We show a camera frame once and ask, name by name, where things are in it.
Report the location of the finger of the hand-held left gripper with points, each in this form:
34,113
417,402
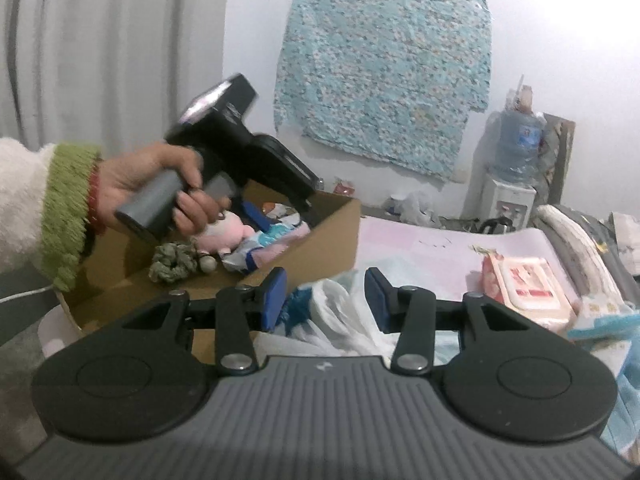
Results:
256,217

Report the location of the white water dispenser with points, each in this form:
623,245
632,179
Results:
507,205

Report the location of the white fluffy blanket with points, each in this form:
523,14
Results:
575,245

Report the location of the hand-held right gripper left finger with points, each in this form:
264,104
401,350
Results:
274,300

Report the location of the pink printed mat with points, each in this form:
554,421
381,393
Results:
430,250

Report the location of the zigzag patterned board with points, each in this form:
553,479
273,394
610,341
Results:
560,155

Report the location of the light blue towel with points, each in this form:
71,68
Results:
615,330

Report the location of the person's left hand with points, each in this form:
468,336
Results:
135,175

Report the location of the teal floral wall cloth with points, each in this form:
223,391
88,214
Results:
385,80

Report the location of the brown cardboard box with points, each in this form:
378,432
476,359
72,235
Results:
330,230

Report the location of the pink plush toy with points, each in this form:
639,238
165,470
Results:
225,232

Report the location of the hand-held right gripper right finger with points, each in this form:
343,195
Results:
377,300

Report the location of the clear plastic bag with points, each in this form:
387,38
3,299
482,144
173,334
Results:
412,207

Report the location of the green scrunchie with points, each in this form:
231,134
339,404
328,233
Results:
172,262

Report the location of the white plastic bag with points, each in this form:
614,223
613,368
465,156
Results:
340,320

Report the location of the blue water bottle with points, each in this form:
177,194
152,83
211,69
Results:
520,145

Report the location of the red pink wet wipes pack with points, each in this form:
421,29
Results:
530,285

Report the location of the grey quilt with yellow print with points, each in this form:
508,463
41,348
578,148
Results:
600,240

